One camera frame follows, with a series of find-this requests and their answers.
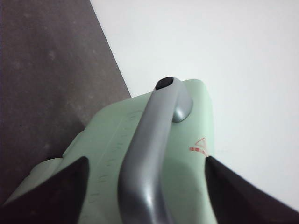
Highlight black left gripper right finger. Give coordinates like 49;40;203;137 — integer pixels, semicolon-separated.
205;156;299;224

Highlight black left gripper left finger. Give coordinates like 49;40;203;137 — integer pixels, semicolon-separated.
0;157;89;224

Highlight breakfast maker hinged lid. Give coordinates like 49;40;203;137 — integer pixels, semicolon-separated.
2;77;216;224

